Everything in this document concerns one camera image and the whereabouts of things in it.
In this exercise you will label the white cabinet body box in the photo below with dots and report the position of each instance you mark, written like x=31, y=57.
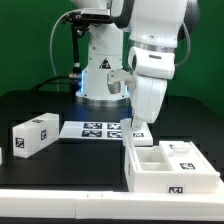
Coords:
x=147, y=172

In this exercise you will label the white cabinet top block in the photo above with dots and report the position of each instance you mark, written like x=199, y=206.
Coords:
x=35, y=134

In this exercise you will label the white door panel with pegs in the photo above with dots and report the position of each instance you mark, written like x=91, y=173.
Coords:
x=184, y=157

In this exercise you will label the white marker base sheet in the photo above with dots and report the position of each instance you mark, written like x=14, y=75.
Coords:
x=91, y=130

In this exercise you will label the white door panel with knob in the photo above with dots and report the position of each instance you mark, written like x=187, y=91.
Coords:
x=140, y=136

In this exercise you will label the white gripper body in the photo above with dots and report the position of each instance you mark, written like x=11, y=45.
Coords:
x=151, y=71

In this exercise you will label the white part at left edge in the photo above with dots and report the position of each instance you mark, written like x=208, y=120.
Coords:
x=0, y=156

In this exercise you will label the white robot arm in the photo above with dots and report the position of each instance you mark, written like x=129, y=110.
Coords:
x=155, y=27

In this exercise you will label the white L-shaped fence frame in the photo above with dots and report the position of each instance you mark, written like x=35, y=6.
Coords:
x=112, y=205

